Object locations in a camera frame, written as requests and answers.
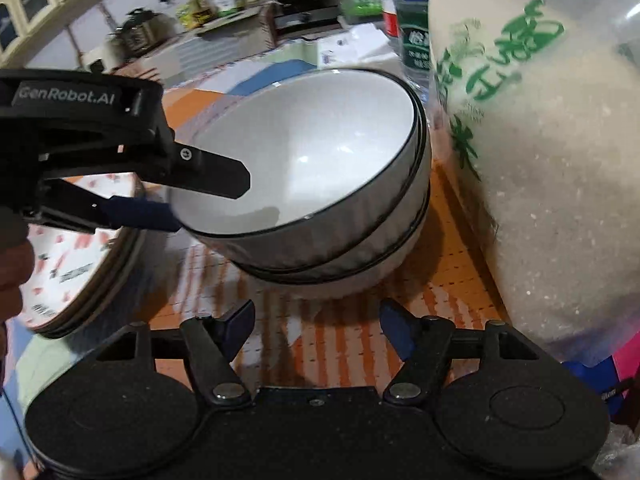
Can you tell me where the white lovely bear plate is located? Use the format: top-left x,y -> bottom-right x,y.
14,171 -> 139,331

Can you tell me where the white bowl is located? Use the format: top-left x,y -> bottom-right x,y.
168,70 -> 431,274
232,179 -> 431,286
248,210 -> 427,300

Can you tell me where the person right hand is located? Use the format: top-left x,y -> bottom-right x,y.
0,207 -> 35,322

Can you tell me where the patchwork tablecloth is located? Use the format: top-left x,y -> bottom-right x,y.
0,34 -> 511,396

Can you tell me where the black pressure cooker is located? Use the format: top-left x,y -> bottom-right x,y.
116,8 -> 175,58

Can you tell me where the patchwork counter cloth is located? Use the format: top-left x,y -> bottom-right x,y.
124,6 -> 281,86

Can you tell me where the cooking oil bottle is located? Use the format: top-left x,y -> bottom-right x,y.
186,0 -> 217,29

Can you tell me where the white tissue pack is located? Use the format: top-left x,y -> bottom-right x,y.
317,23 -> 396,68

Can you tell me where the black gas stove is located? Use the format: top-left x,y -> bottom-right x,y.
273,0 -> 340,36

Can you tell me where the clear bag of rice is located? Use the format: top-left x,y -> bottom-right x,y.
428,0 -> 639,365

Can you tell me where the green plastic basket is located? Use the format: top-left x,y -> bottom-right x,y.
340,0 -> 382,18

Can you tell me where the water bottle white cap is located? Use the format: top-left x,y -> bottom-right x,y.
394,0 -> 432,103

